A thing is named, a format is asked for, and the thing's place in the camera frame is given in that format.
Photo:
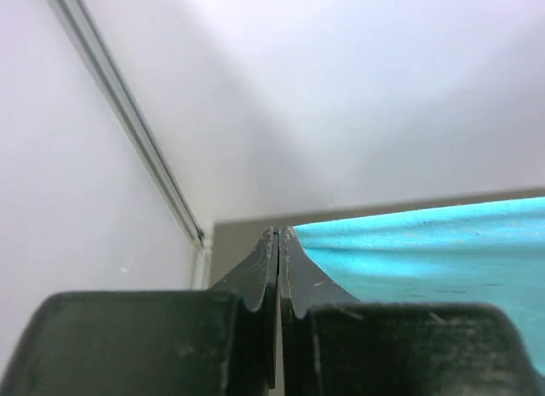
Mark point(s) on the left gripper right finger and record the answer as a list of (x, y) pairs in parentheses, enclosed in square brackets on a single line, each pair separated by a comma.
[(302, 285)]

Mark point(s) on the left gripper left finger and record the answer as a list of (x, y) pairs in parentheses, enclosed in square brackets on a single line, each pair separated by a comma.
[(240, 326)]

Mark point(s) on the bright cyan t shirt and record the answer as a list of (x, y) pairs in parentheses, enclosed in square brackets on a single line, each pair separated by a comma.
[(490, 252)]

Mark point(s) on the left aluminium frame post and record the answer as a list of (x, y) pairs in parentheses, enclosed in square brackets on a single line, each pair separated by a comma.
[(78, 23)]

